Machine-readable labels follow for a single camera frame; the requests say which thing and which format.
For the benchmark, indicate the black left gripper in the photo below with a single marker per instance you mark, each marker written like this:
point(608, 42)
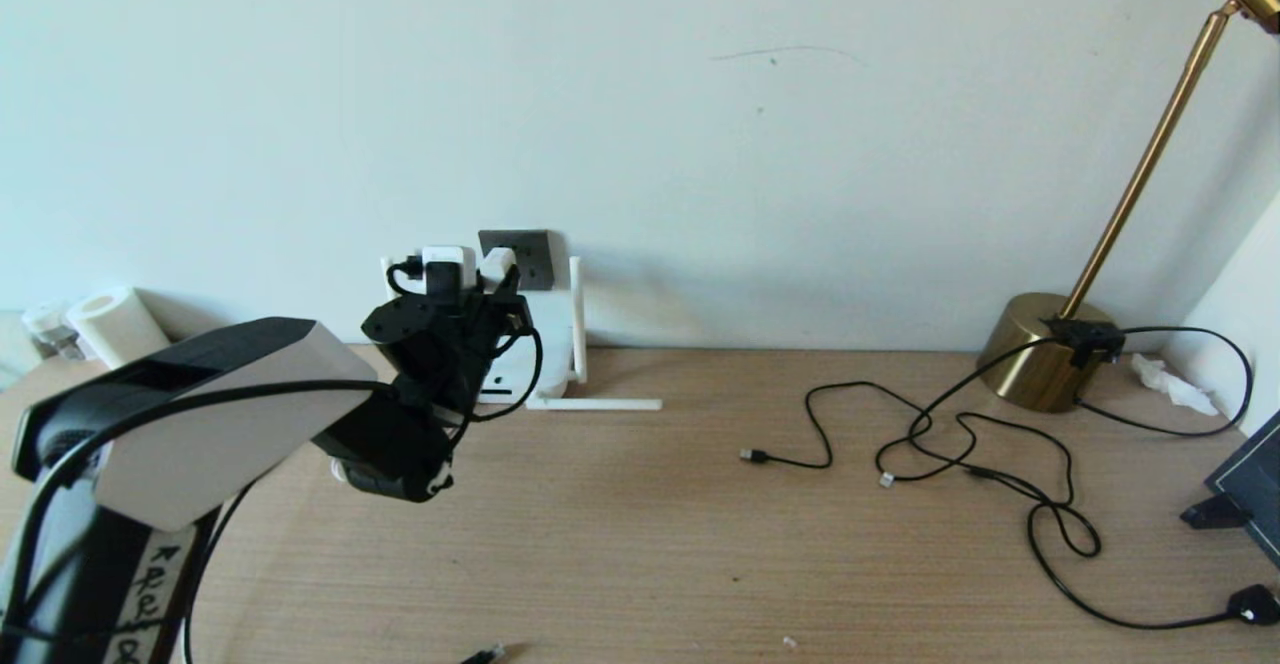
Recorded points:
point(440, 344)

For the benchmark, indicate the white power adapter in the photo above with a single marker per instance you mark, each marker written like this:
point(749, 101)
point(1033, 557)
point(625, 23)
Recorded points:
point(497, 266)

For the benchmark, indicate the white wifi router with antennas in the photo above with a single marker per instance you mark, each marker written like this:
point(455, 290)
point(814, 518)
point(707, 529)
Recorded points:
point(555, 344)

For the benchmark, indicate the white toilet paper roll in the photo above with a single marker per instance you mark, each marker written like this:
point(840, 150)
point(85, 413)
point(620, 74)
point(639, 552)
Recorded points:
point(105, 319)

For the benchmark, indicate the small clear plastic container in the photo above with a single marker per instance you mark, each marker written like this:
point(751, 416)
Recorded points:
point(50, 329)

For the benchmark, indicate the brass desk lamp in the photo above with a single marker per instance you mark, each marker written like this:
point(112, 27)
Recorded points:
point(1035, 354)

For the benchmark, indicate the small black adapter box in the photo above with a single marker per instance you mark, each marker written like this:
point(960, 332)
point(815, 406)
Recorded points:
point(1082, 341)

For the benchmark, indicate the crumpled white tissue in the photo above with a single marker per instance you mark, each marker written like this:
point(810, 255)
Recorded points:
point(1168, 384)

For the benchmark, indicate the dark framed board with stand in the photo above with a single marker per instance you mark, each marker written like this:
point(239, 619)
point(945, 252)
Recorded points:
point(1250, 479)

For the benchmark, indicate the grey wall socket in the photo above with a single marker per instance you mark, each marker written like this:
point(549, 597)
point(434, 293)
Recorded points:
point(538, 259)

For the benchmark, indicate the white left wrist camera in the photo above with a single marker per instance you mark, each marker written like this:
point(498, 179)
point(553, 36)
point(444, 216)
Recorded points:
point(448, 262)

